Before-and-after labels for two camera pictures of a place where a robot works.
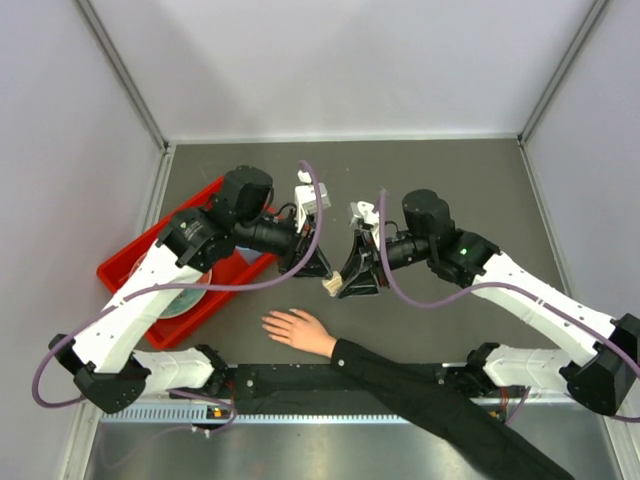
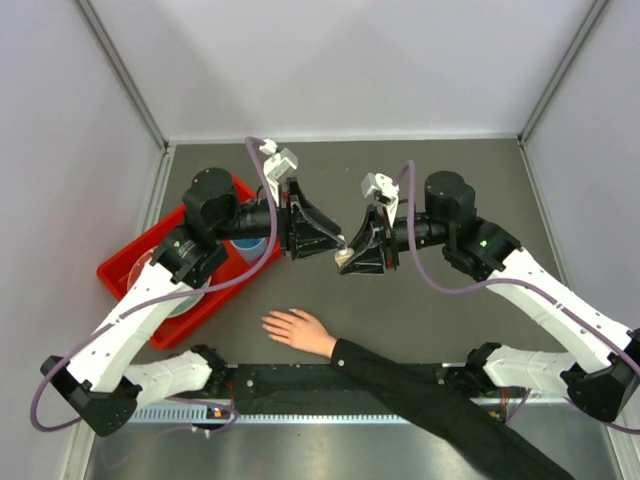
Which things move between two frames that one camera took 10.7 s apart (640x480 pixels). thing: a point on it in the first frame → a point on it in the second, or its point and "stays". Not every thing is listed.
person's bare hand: x=295 y=327 stays
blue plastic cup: x=249 y=254 stays
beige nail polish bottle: x=334 y=284 → x=341 y=260
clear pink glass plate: x=185 y=301 stays
